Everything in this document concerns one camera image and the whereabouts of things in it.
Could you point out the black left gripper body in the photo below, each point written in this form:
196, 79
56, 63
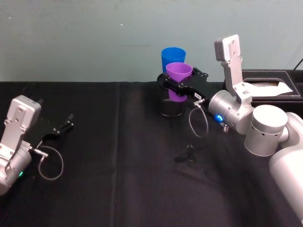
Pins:
48, 128

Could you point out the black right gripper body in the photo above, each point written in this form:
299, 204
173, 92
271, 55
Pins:
197, 86

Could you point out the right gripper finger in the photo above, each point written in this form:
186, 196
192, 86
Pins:
181, 89
200, 72

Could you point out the purple plastic cup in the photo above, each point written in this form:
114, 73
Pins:
178, 71

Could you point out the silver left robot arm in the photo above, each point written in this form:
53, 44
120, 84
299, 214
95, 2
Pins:
14, 132

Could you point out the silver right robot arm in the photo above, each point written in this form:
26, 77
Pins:
267, 127

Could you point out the black plastic cup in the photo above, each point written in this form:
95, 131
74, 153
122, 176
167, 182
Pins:
170, 110

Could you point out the blue plastic cup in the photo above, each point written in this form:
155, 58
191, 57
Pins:
172, 56

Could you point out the small black clip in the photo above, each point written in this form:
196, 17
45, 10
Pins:
188, 154

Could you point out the white paper tissue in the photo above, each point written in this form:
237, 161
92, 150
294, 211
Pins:
265, 91

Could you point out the black table cloth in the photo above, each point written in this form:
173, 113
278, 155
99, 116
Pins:
132, 184

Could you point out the black stitched tissue box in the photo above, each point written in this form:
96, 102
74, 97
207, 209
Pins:
294, 80

